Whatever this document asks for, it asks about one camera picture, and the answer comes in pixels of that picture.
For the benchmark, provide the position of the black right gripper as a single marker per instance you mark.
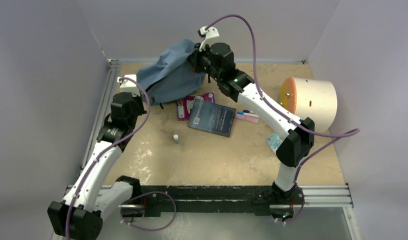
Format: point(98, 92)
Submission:
point(195, 57)

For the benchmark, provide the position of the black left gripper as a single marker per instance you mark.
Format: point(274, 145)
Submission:
point(137, 99)

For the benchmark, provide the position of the blue student backpack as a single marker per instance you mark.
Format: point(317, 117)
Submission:
point(171, 77)

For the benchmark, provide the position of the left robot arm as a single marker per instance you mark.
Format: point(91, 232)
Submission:
point(81, 213)

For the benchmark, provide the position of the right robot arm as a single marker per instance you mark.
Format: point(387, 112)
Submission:
point(297, 139)

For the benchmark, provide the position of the blister pack with scissors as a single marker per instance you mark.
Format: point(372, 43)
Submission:
point(274, 142)

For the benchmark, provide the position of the small glue bottle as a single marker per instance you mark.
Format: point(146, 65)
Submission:
point(176, 138)

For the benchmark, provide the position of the dark blue book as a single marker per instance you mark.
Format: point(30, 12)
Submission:
point(212, 118)

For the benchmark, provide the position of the blue capped white marker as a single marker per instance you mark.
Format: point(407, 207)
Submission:
point(248, 111)

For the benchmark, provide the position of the light blue white marker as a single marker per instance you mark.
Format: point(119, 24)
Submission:
point(248, 114)

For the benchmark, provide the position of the cream cylinder with orange face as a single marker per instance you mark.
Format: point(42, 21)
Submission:
point(311, 98)

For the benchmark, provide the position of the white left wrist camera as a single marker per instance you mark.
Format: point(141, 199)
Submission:
point(127, 86)

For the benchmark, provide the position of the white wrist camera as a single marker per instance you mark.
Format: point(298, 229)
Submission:
point(127, 86)
point(210, 35)

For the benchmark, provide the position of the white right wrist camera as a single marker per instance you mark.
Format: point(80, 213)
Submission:
point(210, 35)

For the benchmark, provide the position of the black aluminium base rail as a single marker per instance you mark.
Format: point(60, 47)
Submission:
point(260, 200)

